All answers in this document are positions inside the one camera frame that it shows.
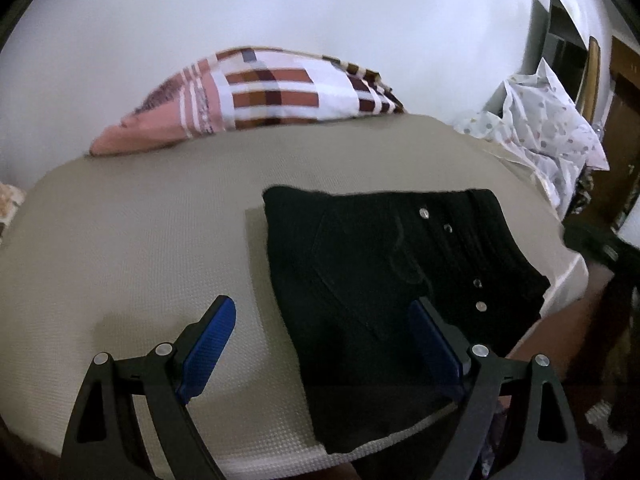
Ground pink plaid blanket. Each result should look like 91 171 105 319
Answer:
89 47 407 157

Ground brown wooden door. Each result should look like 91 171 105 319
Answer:
597 35 640 233

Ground white floral pillow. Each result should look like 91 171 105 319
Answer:
0 182 27 228

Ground wall mirror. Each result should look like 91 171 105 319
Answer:
546 0 590 108

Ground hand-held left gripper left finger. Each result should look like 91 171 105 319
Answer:
60 296 237 480

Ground black pants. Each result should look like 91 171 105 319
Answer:
262 186 552 456

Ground white dotted cloth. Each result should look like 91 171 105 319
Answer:
454 57 610 211

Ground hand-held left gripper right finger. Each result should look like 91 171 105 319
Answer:
407 296 586 480

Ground person's right forearm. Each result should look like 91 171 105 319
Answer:
504 259 623 388

